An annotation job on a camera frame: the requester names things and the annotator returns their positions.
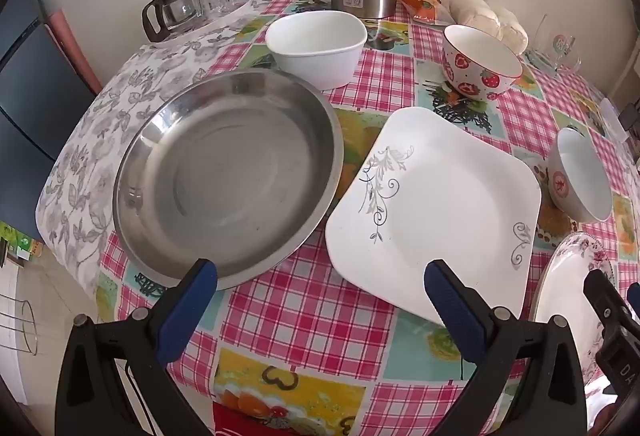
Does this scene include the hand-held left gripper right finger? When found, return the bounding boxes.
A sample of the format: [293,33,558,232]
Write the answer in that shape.
[424,258,588,436]

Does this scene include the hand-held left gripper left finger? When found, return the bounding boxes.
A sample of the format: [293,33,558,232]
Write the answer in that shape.
[56,258,219,436]

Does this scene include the pink floral round plate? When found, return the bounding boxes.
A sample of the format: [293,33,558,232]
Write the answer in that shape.
[530,232,617,387]

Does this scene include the white square plate grey vines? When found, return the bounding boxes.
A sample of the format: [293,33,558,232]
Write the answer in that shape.
[325,106,542,327]

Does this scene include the pale bowl with red emblem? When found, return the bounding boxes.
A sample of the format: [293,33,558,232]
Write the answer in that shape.
[547,127,614,223]

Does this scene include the stainless steel round basin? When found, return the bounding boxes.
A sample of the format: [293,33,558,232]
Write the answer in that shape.
[112,70,346,292]

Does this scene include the strawberry print bowl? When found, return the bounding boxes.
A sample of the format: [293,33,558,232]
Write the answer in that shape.
[442,24,524,102]

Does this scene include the white square bowl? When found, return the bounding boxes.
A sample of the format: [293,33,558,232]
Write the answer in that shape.
[265,11,367,91]

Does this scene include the pink checked tablecloth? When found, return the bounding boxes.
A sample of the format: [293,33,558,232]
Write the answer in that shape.
[95,0,640,436]

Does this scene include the black power adapter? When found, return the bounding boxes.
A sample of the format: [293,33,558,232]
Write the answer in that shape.
[620,103,640,137]

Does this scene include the white plastic box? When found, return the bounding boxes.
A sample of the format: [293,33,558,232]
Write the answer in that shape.
[597,98,628,139]

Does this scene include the green packet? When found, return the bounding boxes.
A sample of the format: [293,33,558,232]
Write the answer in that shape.
[0,221,46,267]

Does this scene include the grey floral tablecloth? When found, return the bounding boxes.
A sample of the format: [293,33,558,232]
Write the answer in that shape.
[35,0,273,297]

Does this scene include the clear glass mug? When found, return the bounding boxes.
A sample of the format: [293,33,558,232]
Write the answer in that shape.
[525,13,583,76]
[141,0,206,44]

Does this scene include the dark blue cabinet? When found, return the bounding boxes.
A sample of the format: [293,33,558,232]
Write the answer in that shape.
[0,0,98,242]

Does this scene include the pink board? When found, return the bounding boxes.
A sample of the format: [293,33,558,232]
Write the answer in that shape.
[42,8,103,94]

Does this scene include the bag of white steamed buns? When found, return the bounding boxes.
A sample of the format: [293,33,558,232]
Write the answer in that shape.
[449,0,530,56]

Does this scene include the orange snack packet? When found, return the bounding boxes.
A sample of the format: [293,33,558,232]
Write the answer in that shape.
[397,0,453,24]

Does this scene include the chrome wire rack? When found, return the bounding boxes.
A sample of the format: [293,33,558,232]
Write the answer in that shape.
[0,293,40,357]

